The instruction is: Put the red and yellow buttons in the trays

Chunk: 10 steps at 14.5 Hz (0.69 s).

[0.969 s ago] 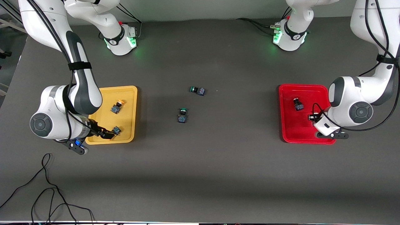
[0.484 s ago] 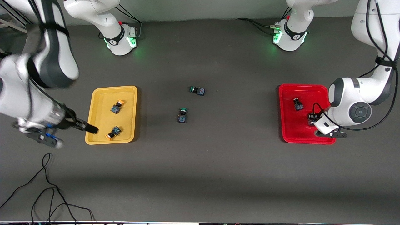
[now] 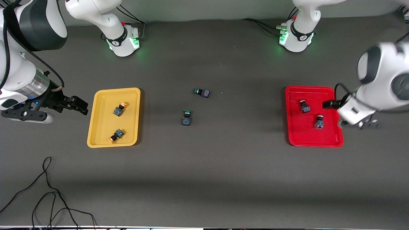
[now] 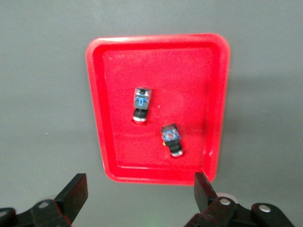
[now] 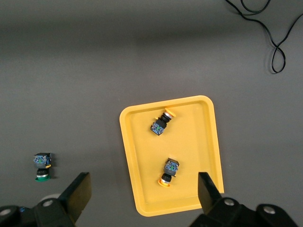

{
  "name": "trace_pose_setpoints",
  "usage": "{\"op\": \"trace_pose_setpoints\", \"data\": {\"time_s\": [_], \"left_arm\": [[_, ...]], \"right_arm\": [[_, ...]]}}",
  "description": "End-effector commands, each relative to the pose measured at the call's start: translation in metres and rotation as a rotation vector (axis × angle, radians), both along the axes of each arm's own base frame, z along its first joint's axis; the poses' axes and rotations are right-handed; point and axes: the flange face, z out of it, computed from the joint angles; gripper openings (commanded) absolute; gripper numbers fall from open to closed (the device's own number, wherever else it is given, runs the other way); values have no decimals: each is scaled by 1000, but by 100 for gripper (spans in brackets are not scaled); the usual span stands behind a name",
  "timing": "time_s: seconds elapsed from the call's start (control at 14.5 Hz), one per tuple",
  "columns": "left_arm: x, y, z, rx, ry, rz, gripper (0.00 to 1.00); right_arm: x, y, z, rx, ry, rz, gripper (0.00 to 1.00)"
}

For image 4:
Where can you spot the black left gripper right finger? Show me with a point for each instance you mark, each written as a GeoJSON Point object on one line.
{"type": "Point", "coordinates": [206, 198]}

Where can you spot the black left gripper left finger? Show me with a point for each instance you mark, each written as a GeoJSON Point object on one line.
{"type": "Point", "coordinates": [68, 201]}

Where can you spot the red push button switch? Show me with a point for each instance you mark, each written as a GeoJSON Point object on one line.
{"type": "Point", "coordinates": [141, 101]}
{"type": "Point", "coordinates": [171, 137]}

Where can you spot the red plastic tray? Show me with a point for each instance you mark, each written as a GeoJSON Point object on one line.
{"type": "Point", "coordinates": [165, 71]}

